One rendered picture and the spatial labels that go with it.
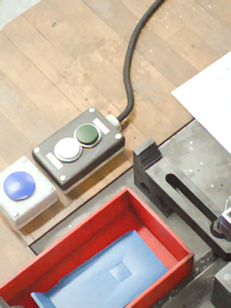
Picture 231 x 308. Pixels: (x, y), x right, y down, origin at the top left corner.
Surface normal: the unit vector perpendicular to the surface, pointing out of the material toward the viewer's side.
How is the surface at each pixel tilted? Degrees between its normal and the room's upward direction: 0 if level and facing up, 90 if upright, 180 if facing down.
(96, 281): 0
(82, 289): 0
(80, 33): 0
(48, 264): 90
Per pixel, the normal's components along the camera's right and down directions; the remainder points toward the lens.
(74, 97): -0.04, -0.48
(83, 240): 0.65, 0.66
